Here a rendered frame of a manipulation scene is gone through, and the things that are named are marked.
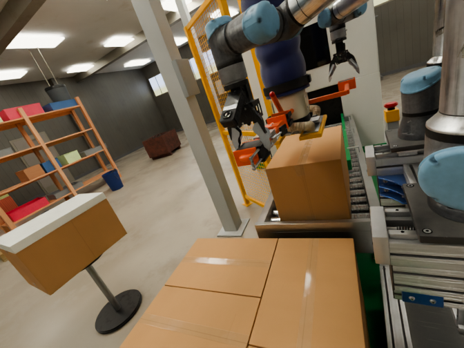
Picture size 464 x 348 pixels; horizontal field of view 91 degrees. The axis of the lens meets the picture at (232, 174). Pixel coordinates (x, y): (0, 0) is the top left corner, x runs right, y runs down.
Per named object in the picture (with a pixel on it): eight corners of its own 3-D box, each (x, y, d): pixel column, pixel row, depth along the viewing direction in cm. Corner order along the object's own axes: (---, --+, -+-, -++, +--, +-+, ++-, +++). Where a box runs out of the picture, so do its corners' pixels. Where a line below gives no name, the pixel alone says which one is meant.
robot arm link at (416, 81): (393, 114, 89) (391, 78, 84) (417, 102, 92) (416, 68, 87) (428, 113, 78) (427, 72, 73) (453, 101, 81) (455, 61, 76)
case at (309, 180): (296, 180, 193) (285, 136, 179) (349, 175, 173) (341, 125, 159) (281, 224, 145) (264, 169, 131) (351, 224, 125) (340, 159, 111)
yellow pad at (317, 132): (308, 121, 133) (307, 112, 131) (327, 117, 128) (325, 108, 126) (299, 141, 106) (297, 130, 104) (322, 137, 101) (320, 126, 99)
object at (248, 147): (246, 156, 76) (242, 141, 74) (268, 152, 72) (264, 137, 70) (237, 166, 69) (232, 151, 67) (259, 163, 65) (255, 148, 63)
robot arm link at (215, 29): (216, 13, 52) (196, 28, 58) (231, 63, 56) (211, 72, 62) (239, 11, 56) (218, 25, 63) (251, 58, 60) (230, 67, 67)
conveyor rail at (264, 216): (301, 138, 342) (298, 126, 335) (305, 137, 339) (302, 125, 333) (263, 246, 153) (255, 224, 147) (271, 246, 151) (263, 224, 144)
